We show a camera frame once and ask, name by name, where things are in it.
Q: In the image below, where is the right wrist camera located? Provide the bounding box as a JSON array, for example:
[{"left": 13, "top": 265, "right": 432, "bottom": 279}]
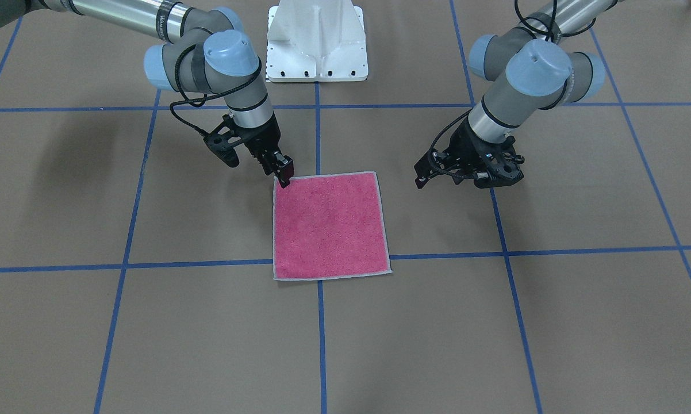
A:
[{"left": 203, "top": 114, "right": 243, "bottom": 168}]

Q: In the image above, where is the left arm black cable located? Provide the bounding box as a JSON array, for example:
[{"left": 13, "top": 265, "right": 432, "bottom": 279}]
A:
[{"left": 429, "top": 0, "right": 599, "bottom": 173}]

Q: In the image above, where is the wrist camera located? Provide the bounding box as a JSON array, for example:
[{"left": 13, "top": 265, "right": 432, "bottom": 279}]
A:
[
  {"left": 203, "top": 114, "right": 243, "bottom": 168},
  {"left": 472, "top": 135, "right": 525, "bottom": 189}
]

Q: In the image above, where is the pink and grey towel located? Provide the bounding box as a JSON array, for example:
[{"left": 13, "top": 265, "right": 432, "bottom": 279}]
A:
[{"left": 272, "top": 172, "right": 392, "bottom": 281}]

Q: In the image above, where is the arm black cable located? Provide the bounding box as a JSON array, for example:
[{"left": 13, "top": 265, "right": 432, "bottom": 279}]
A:
[
  {"left": 168, "top": 43, "right": 263, "bottom": 136},
  {"left": 429, "top": 0, "right": 599, "bottom": 173}
]

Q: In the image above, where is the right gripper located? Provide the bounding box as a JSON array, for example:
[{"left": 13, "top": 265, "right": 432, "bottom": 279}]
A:
[{"left": 239, "top": 114, "right": 295, "bottom": 189}]

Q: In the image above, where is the white camera mast base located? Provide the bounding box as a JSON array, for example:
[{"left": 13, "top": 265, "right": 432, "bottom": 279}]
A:
[{"left": 265, "top": 1, "right": 369, "bottom": 82}]

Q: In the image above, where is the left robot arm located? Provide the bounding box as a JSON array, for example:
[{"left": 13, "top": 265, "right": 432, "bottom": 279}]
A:
[{"left": 414, "top": 1, "right": 616, "bottom": 189}]

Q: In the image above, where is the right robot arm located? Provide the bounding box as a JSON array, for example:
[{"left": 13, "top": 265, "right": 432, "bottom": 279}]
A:
[{"left": 0, "top": 1, "right": 294, "bottom": 187}]

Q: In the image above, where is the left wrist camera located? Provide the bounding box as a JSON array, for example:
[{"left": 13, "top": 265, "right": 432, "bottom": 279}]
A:
[{"left": 472, "top": 135, "right": 525, "bottom": 189}]

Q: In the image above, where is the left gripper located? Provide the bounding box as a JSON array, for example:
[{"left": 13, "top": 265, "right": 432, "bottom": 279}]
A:
[{"left": 414, "top": 118, "right": 510, "bottom": 190}]

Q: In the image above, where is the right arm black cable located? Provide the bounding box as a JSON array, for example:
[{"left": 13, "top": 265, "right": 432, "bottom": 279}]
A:
[{"left": 168, "top": 43, "right": 263, "bottom": 136}]

